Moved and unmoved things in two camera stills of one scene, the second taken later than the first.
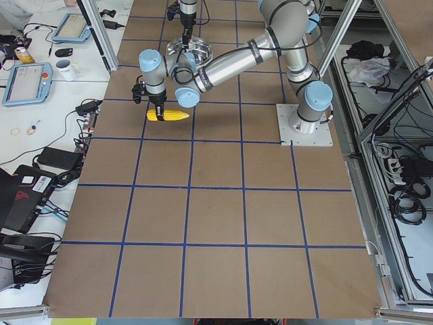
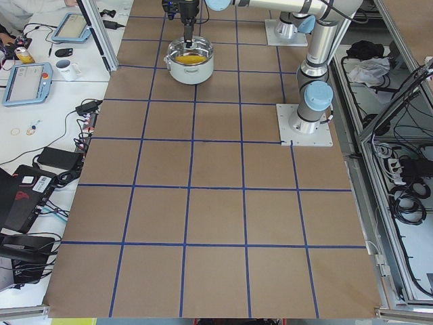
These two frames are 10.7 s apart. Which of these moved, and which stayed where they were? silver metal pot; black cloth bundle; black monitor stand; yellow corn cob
Moved: yellow corn cob
Stayed: silver metal pot; black cloth bundle; black monitor stand
